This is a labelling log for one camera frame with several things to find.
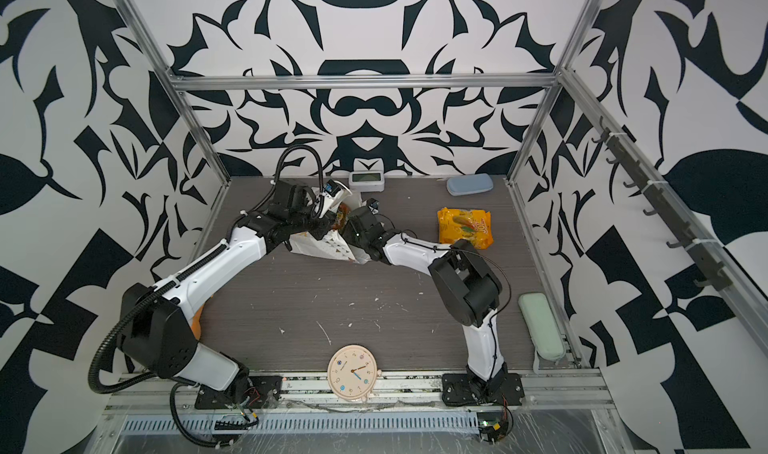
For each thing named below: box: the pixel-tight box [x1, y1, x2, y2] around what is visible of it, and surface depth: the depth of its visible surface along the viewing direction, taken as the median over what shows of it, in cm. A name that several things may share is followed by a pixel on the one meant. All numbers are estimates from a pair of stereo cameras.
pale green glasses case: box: [518, 292, 566, 361], surface depth 83 cm
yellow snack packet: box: [437, 207, 494, 250], surface depth 104 cm
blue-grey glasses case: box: [446, 173, 494, 196], surface depth 117 cm
